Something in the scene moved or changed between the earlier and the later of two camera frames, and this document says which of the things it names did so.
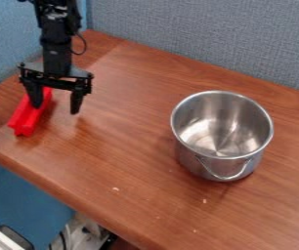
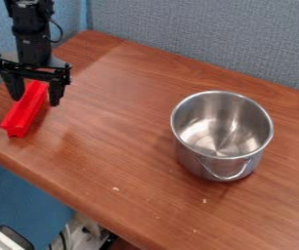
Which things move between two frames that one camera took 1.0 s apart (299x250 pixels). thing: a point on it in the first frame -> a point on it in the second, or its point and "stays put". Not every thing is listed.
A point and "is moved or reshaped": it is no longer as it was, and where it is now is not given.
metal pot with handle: (221, 129) stays put
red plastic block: (26, 114) is moved or reshaped
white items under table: (81, 234) stays put
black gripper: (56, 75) -> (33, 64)
